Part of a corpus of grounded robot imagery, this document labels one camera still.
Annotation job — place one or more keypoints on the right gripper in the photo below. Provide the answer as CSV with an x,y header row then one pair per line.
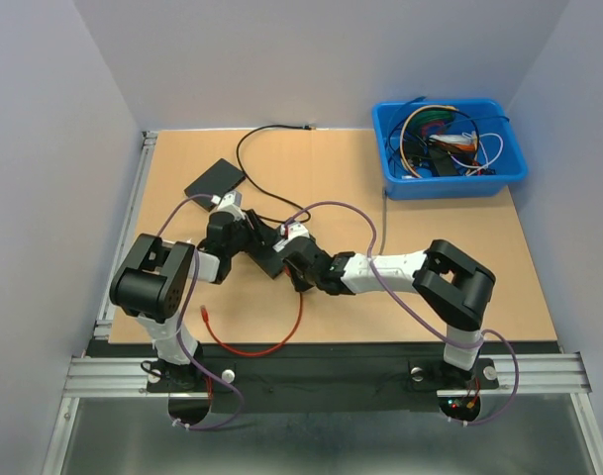
x,y
299,282

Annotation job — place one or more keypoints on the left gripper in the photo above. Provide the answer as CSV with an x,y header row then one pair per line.
x,y
262,233

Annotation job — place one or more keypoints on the black network switch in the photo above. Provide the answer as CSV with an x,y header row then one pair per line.
x,y
268,261
219,179

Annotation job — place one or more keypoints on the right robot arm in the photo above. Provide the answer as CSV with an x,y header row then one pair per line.
x,y
453,284

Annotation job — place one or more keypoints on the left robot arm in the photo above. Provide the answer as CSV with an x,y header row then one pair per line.
x,y
150,282

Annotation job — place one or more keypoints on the blue plastic bin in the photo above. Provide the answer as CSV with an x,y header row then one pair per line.
x,y
447,149

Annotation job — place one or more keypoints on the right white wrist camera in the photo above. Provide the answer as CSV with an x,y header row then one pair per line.
x,y
288,232

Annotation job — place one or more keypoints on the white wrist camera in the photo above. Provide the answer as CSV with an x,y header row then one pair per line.
x,y
288,232
231,202

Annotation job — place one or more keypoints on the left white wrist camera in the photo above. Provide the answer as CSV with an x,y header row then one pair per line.
x,y
231,202

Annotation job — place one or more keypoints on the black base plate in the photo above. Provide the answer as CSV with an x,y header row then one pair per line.
x,y
318,378

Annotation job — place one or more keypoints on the aluminium frame rail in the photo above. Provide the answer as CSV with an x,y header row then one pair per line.
x,y
539,374

